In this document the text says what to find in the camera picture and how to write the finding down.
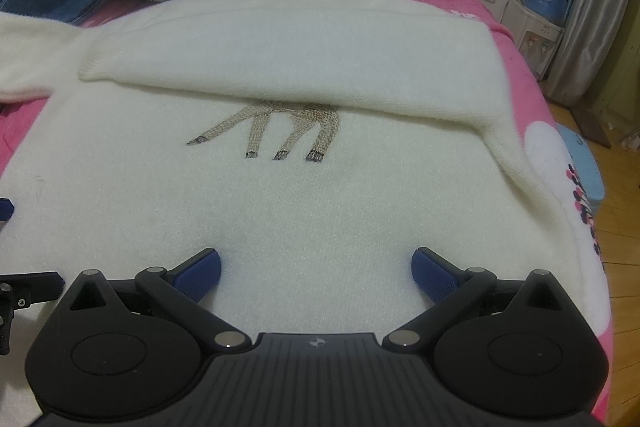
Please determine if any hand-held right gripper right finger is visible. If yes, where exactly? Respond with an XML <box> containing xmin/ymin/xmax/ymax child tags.
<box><xmin>384</xmin><ymin>247</ymin><xmax>583</xmax><ymax>353</ymax></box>

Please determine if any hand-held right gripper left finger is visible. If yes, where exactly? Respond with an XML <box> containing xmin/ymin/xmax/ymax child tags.
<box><xmin>50</xmin><ymin>249</ymin><xmax>253</xmax><ymax>353</ymax></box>

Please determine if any white knit sweater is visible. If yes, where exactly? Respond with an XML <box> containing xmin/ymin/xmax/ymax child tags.
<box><xmin>0</xmin><ymin>0</ymin><xmax>613</xmax><ymax>427</ymax></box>

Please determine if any light blue plastic stool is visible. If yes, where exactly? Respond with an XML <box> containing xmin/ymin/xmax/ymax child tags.
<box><xmin>556</xmin><ymin>124</ymin><xmax>605</xmax><ymax>204</ymax></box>

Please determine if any pink floral blanket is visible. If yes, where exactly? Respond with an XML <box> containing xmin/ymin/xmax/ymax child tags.
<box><xmin>0</xmin><ymin>0</ymin><xmax>621</xmax><ymax>427</ymax></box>

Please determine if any brown floor mat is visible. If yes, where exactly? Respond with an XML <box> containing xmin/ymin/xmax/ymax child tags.
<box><xmin>575</xmin><ymin>107</ymin><xmax>614</xmax><ymax>149</ymax></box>

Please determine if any white water dispenser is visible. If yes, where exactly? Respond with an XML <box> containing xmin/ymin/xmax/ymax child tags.
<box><xmin>502</xmin><ymin>0</ymin><xmax>566</xmax><ymax>80</ymax></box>

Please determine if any grey curtain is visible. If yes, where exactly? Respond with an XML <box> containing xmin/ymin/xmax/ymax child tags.
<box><xmin>545</xmin><ymin>0</ymin><xmax>633</xmax><ymax>102</ymax></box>

